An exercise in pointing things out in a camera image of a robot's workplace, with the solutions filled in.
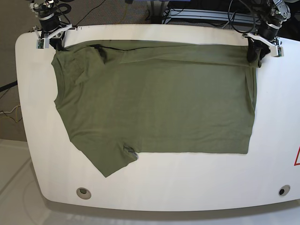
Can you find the red warning triangle sticker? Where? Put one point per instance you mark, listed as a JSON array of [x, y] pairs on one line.
[[297, 160]]

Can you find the left table cable grommet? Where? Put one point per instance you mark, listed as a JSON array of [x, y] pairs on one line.
[[83, 193]]

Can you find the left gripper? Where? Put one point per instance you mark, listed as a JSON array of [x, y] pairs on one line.
[[267, 34]]

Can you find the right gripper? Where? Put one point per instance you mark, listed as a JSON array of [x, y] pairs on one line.
[[53, 29]]

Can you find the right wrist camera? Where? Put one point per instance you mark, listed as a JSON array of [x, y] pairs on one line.
[[42, 43]]

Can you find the black bar under table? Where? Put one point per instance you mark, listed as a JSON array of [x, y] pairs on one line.
[[8, 86]]

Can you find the right table cable grommet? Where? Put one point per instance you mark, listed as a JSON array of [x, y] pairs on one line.
[[284, 190]]

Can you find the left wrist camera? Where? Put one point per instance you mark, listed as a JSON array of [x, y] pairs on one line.
[[276, 51]]

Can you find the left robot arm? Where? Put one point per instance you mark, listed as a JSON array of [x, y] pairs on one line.
[[270, 15]]

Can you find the olive green T-shirt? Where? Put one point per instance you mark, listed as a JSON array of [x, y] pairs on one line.
[[121, 98]]

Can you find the grey metal table leg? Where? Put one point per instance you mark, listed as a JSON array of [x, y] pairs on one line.
[[157, 9]]

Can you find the grey metal frame rail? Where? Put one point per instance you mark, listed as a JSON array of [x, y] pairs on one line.
[[205, 15]]

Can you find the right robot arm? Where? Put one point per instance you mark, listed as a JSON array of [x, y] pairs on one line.
[[51, 8]]

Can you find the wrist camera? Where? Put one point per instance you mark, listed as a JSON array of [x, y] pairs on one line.
[[276, 51], [42, 43]]

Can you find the table cable grommet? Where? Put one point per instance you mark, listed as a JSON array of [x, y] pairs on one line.
[[284, 190], [83, 193]]

